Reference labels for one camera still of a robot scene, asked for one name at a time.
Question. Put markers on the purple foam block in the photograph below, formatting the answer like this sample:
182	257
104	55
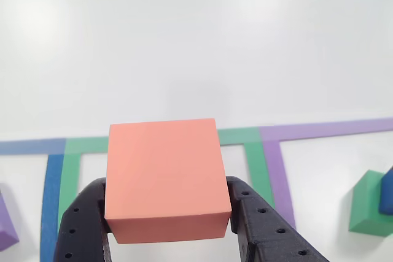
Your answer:
6	225

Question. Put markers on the orange foam block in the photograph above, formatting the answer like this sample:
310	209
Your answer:
165	176

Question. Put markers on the green foam cube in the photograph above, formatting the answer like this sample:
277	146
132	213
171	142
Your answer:
365	210

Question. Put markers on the small blue foam cube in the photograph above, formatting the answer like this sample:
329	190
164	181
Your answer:
387	194

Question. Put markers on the blue tape square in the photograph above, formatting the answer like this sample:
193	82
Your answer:
50	200

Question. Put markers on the green tape square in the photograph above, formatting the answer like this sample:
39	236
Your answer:
69	176

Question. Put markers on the purple tape square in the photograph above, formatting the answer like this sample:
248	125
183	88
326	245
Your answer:
279	176

